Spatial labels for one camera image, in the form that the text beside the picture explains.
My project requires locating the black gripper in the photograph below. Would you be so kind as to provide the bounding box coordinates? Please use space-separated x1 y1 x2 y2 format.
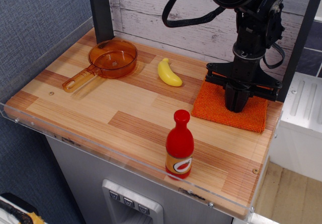
205 56 282 112

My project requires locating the orange cloth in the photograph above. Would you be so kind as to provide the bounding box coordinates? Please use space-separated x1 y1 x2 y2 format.
191 81 268 133

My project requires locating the dark right frame post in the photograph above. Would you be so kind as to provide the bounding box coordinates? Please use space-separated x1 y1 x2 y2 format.
277 0 320 103

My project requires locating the red hot sauce bottle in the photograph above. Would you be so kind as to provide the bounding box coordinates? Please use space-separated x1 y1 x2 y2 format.
165 109 194 179

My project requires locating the yellow object bottom left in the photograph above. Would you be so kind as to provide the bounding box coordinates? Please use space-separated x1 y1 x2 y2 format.
28 212 45 224

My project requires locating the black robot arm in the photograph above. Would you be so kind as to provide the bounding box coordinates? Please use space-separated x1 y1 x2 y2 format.
206 0 285 113

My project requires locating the dark left frame post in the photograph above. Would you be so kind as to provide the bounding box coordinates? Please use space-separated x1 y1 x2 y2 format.
90 0 114 43

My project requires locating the grey toy fridge cabinet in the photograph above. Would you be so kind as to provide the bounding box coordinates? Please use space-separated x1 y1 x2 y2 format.
47 137 233 223

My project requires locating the dark frame post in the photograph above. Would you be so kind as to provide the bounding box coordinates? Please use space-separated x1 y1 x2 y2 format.
277 0 320 103
90 0 114 43

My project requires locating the orange transparent toy pan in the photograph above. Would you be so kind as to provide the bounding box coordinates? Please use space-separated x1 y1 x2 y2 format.
62 40 138 93

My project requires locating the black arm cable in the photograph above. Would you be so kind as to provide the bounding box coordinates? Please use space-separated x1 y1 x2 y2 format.
162 0 286 70

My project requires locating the white toy sink unit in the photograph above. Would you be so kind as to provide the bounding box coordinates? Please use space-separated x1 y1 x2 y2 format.
269 73 321 181

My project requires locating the yellow toy banana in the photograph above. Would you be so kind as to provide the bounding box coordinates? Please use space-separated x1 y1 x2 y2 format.
157 58 183 87

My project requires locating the grey dispenser panel with buttons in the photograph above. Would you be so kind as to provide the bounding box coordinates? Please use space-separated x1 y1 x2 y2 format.
102 179 164 223

